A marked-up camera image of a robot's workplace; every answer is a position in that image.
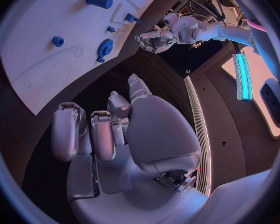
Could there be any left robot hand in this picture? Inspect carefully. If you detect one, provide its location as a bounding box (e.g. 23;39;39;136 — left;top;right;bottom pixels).
134;29;179;55

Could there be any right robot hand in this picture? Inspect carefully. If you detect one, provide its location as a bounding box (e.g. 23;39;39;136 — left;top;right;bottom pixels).
50;73;209;224

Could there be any white task board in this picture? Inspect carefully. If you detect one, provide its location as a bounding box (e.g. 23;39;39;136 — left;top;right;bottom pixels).
0;0;176;116

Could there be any blue plug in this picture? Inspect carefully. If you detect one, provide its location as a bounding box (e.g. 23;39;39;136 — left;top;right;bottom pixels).
124;13;142;25

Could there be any blue gear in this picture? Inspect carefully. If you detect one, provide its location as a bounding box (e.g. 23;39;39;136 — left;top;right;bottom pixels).
97;38;115;60

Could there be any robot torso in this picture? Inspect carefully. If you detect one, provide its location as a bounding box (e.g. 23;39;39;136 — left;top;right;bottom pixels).
183;44;280;198

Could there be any large blue cylinder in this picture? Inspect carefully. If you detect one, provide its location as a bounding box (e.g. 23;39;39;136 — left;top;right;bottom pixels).
85;0;114;10

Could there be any short blue cylinder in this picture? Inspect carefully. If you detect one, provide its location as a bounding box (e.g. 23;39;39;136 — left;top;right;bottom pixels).
51;35;65;48

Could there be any white cable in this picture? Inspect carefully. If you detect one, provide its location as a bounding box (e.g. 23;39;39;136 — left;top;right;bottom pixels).
180;12;227;24

